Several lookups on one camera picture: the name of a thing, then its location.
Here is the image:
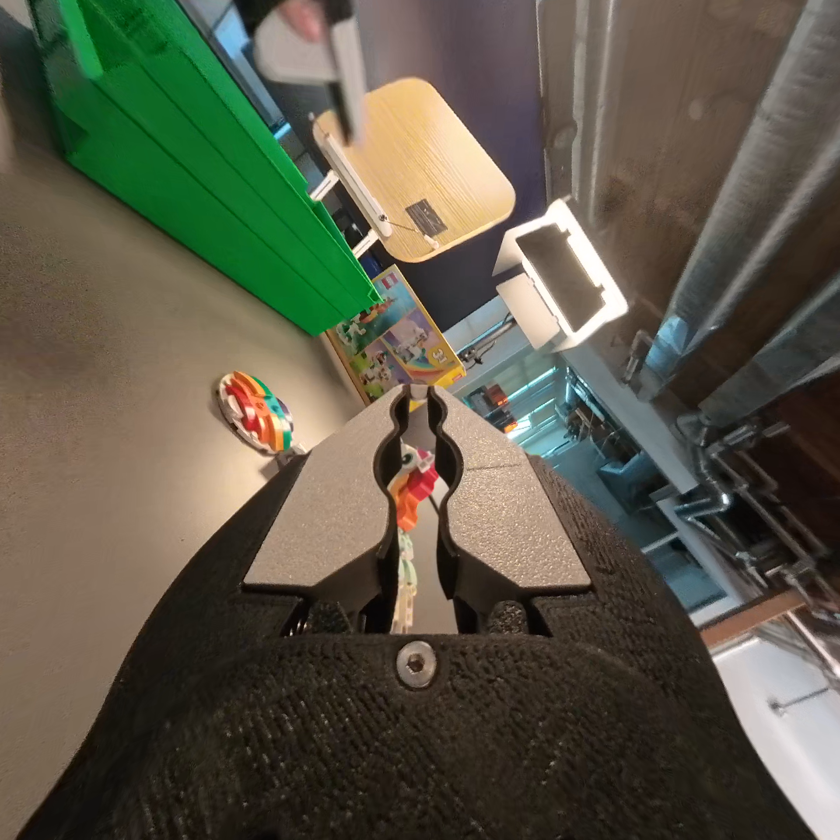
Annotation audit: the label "blue sofa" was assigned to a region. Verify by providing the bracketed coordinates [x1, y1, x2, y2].
[598, 455, 657, 514]

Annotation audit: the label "silver ventilation duct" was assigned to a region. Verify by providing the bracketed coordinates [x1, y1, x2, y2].
[640, 0, 840, 401]

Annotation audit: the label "person's left hand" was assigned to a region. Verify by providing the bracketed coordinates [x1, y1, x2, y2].
[279, 0, 326, 39]

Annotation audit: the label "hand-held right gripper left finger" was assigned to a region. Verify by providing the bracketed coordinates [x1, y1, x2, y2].
[243, 386, 412, 618]

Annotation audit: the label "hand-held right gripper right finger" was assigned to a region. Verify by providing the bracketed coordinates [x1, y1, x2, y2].
[428, 386, 593, 614]

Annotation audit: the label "yellow lego set box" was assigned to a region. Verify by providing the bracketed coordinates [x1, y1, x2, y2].
[325, 264, 467, 404]

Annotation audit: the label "metal ceiling pipes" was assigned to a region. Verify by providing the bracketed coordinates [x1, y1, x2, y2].
[676, 394, 840, 614]

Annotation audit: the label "round rainbow lego build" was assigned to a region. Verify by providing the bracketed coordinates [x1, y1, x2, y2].
[217, 371, 293, 454]

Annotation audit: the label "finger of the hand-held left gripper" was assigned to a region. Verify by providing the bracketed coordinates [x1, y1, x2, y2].
[330, 18, 367, 144]

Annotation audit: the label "green plastic bin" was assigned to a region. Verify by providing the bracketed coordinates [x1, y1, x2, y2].
[26, 0, 385, 337]

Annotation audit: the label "white lego unicorn figure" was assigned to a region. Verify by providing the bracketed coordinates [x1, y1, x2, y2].
[387, 443, 439, 634]

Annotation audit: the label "white ceiling light fixture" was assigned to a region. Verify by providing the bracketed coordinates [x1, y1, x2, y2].
[492, 199, 629, 353]

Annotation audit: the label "light wooden panel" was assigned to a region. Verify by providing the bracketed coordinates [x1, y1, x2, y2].
[311, 77, 516, 263]

